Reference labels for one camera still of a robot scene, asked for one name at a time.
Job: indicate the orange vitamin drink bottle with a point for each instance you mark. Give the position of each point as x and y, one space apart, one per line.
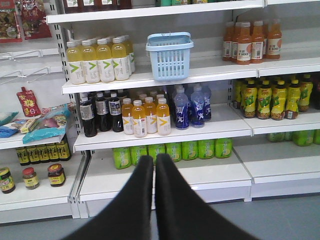
139 119
127 118
151 115
163 117

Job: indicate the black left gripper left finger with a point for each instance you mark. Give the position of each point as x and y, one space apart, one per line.
127 216

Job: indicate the dark drink bottle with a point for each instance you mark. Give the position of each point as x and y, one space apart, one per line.
102 112
87 115
116 113

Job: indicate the red hanging snack bag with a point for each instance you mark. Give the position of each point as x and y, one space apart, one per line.
33 16

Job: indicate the yellow lemon tea bottle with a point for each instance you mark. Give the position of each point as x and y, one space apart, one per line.
279 96
250 97
293 97
264 97

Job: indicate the red sauce pouch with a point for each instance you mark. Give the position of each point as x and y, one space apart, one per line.
28 102

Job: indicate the orange C100 juice bottle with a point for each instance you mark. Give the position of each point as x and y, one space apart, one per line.
257 43
244 45
274 40

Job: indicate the pale yellow drink bottle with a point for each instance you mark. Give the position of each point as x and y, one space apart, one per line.
89 62
74 59
104 61
120 60

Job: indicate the red lid sauce jar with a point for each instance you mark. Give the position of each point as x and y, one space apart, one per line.
56 175

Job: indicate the teal snack bag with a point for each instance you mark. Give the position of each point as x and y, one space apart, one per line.
52 122

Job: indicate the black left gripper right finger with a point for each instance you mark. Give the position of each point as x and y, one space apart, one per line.
182 215

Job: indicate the light blue plastic basket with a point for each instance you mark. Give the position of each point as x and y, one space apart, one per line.
169 55

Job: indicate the green lid jar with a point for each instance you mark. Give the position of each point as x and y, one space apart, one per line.
7 184

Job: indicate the blue sports drink bottle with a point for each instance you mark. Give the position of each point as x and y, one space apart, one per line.
181 109
197 106

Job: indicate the red lid pickle jar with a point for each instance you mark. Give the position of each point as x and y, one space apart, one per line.
30 178

